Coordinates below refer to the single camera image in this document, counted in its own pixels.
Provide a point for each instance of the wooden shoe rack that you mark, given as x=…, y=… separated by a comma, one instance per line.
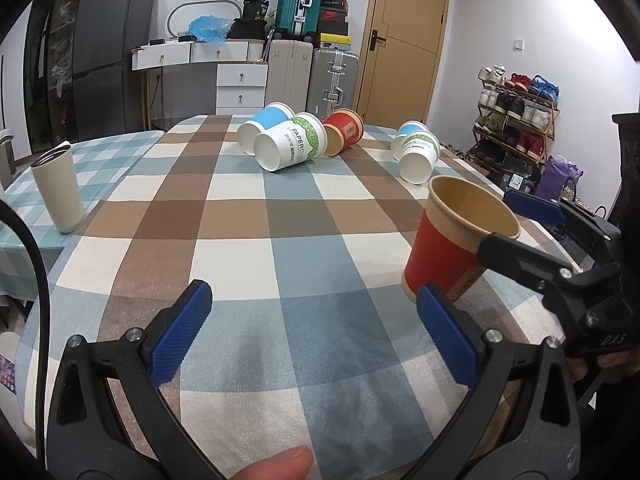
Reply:
x=515, y=115

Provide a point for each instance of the red paper cup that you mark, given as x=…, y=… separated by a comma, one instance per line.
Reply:
x=440, y=255
x=345, y=130

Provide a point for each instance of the wooden door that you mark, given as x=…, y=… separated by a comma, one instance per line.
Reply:
x=405, y=45

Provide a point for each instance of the teal checkered tablecloth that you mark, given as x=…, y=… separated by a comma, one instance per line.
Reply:
x=115, y=152

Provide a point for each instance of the white dresser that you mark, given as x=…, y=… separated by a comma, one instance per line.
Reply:
x=240, y=77

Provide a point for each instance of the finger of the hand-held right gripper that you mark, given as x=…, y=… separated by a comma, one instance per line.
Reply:
x=530, y=205
x=520, y=260

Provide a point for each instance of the blue plastic bag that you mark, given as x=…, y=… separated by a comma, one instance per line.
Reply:
x=210, y=27

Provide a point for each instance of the green print paper cup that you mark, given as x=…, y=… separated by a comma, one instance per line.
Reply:
x=420, y=152
x=295, y=142

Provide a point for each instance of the purple bag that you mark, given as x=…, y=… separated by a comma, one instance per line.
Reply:
x=557, y=177

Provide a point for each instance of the person's right hand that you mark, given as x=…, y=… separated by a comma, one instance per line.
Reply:
x=615, y=363

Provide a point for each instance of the oval white frame mirror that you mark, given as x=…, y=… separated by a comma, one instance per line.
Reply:
x=172, y=15

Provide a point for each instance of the black bag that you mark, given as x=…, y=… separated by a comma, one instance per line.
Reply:
x=250, y=22

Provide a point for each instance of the black red shoe box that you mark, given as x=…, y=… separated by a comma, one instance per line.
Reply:
x=334, y=10

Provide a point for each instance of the blue paper cup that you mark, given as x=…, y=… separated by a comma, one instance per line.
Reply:
x=265, y=120
x=411, y=129

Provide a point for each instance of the person's left hand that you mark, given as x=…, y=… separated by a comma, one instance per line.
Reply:
x=272, y=467

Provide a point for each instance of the brown blue plaid tablecloth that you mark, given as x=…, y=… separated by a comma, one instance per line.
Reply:
x=300, y=240

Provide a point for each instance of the beige suitcase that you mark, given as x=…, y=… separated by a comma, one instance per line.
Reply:
x=290, y=75

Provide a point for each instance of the teal suitcase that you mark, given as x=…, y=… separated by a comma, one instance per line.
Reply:
x=297, y=2

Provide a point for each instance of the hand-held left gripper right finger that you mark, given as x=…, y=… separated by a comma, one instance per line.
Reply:
x=447, y=340

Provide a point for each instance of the silver suitcase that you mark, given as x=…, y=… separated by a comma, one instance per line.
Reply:
x=332, y=80

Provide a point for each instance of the yellow black shoe box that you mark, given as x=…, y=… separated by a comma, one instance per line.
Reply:
x=334, y=41

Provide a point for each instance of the dark glass door cabinet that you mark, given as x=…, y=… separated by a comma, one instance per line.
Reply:
x=55, y=60

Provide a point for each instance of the dark grey refrigerator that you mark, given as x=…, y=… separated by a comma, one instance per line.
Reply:
x=110, y=35

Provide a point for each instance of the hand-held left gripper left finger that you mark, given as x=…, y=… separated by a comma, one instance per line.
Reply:
x=182, y=330

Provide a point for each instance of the white steel tumbler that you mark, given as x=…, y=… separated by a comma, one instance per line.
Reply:
x=57, y=190

